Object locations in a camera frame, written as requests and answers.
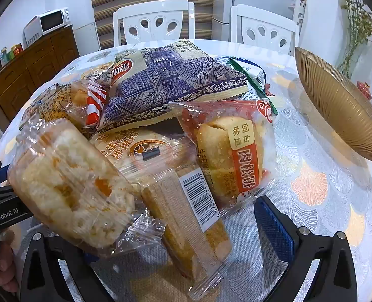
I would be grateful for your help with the clear-wrapped rice cake pack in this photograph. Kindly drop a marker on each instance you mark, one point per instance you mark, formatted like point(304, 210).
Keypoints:
point(66, 182)

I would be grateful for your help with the purple printed snack bag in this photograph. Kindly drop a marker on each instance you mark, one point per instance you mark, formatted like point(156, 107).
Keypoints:
point(173, 78)

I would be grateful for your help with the red pastry pack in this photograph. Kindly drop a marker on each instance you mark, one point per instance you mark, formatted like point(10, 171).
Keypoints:
point(223, 151)

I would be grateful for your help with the green white snack pack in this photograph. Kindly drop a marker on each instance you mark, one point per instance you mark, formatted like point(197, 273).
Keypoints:
point(252, 72)

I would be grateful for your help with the red bowl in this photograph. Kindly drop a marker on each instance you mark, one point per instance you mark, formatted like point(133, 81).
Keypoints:
point(364, 90)

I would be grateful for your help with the small white cabinet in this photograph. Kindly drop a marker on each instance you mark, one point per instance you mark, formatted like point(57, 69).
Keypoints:
point(87, 39)

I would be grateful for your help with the person's left hand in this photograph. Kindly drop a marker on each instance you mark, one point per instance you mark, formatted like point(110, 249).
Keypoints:
point(3, 267)

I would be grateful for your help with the golden ribbed bowl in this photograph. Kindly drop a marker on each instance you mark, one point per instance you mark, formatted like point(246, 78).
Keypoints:
point(340, 110)

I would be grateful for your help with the brown toast pack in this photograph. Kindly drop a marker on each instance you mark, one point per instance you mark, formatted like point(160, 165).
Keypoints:
point(186, 239)

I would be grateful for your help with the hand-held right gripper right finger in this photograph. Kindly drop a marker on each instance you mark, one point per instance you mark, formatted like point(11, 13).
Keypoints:
point(274, 223)

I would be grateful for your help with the red yellow box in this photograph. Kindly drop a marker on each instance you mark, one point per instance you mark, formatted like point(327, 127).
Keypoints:
point(17, 51)

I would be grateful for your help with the white dining chair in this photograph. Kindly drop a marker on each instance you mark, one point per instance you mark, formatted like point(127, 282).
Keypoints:
point(252, 17)
point(132, 12)

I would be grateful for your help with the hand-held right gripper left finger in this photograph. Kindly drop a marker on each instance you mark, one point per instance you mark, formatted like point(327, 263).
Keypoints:
point(47, 245)

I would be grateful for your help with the dried flowers in vase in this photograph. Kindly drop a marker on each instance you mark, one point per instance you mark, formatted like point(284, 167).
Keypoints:
point(358, 22)

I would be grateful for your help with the paper wall hanging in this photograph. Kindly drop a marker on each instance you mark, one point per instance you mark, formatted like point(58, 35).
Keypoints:
point(300, 6)

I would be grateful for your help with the blue white snack packet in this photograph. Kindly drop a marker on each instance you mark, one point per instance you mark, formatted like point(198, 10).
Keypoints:
point(68, 97)

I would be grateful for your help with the printed tablecloth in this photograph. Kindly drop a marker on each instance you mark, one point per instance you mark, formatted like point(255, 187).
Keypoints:
point(314, 179)

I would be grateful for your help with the brown wooden cabinet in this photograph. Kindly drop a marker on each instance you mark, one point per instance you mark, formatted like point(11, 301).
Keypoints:
point(19, 78)

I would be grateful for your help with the round egg cake pack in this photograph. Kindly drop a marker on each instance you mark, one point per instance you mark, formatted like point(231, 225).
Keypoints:
point(132, 151)

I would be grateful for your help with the white microwave oven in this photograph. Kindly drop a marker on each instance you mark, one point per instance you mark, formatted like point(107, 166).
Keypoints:
point(52, 22)

